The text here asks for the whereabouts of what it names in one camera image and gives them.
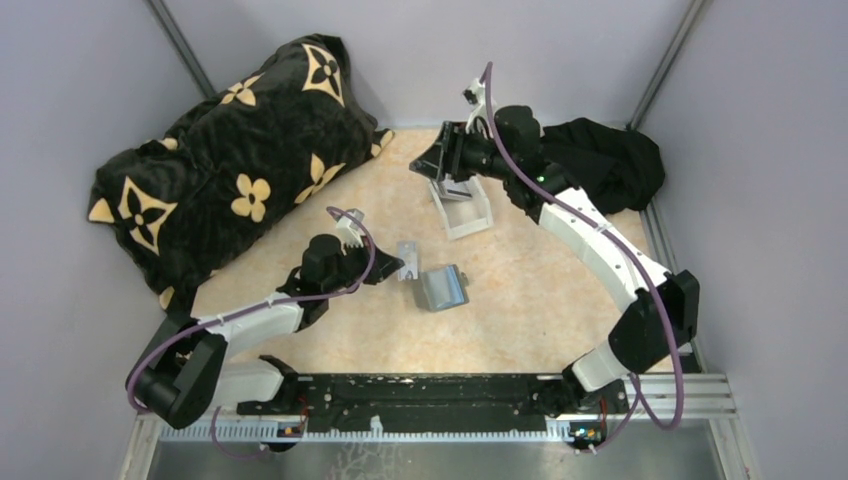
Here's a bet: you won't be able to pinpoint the grey card holder wallet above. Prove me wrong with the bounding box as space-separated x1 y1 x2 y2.
412 264 470 313

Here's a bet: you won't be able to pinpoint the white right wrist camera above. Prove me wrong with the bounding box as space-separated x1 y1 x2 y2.
463 78 488 135

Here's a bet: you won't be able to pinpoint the white plastic card tray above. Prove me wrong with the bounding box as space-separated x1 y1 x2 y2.
428 177 494 241

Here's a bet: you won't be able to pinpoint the grey cards in tray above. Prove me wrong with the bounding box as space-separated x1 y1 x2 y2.
437 182 472 201

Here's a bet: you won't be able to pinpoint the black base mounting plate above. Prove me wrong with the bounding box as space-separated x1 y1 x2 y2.
236 374 630 433

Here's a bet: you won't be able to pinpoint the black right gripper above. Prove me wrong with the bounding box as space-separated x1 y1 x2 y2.
410 121 514 184

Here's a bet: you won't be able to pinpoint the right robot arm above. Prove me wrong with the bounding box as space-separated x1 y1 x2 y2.
409 106 700 412

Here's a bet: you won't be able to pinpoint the black crumpled cloth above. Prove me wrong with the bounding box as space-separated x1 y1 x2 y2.
541 118 666 215

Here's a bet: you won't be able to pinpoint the aluminium frame rail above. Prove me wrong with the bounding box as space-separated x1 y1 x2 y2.
126 362 735 430

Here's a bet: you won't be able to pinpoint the black floral pillow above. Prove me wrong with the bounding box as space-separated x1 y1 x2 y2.
88 34 394 309

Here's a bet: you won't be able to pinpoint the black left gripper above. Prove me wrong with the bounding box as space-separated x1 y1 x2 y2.
324 235 405 296

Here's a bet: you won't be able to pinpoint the silver grey card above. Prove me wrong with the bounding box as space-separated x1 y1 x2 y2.
397 240 420 281

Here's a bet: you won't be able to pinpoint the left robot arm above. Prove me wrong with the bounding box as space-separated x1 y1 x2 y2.
126 234 405 429

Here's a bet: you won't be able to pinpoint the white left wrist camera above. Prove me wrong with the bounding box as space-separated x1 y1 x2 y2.
335 209 365 247

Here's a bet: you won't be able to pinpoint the white cable duct strip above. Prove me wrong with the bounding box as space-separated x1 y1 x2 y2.
160 416 574 443

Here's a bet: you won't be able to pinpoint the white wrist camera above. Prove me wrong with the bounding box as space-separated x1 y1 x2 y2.
463 78 488 135
335 209 365 247

